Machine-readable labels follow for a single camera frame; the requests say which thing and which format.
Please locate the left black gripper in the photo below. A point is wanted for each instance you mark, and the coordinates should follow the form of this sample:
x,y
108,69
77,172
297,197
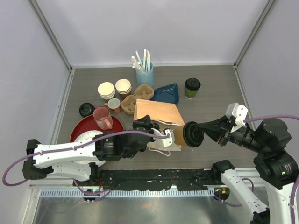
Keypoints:
x,y
146,122

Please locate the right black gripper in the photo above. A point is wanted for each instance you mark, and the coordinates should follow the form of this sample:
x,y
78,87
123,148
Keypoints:
x,y
220,126

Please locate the black coffee lid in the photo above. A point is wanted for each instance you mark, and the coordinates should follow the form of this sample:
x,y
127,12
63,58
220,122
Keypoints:
x,y
192,134
192,84

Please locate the brown paper bag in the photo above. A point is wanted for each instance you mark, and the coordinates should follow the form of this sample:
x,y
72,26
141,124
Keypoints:
x,y
167,116

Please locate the cardboard cup carrier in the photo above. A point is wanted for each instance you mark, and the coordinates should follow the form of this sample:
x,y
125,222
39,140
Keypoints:
x,y
128,104
144,92

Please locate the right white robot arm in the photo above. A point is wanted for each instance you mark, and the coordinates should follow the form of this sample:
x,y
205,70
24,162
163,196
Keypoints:
x,y
278,170

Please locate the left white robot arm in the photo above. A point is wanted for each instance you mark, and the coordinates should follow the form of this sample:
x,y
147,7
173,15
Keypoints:
x,y
61,160

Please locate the blue plastic dish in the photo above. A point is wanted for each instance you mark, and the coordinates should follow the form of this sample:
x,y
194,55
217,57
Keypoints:
x,y
167,94

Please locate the pink glass mug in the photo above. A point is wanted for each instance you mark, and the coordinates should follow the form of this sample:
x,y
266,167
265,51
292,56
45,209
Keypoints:
x,y
103,118

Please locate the brown paper cup stack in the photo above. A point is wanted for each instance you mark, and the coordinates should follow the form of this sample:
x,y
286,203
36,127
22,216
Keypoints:
x,y
123,87

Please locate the blue straw holder cup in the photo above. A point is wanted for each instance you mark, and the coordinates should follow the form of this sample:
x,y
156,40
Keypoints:
x,y
145,77

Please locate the green paper cup stack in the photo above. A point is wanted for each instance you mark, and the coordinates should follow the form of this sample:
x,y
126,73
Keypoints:
x,y
106,91

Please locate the red round tray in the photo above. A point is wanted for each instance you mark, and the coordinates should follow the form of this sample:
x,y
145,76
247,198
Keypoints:
x,y
88,124

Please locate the white paper plate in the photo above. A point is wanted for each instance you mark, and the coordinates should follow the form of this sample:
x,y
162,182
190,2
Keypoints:
x,y
88,134

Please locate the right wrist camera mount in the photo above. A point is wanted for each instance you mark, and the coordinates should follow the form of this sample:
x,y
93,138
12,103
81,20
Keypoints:
x,y
237,112

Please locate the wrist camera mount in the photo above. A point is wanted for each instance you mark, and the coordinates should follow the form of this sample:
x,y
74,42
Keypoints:
x,y
163,139
237,112

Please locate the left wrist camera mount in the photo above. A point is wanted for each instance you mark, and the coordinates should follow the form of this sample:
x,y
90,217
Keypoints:
x,y
163,139

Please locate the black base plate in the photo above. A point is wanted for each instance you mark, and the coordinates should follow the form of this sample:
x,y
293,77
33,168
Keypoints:
x,y
154,179

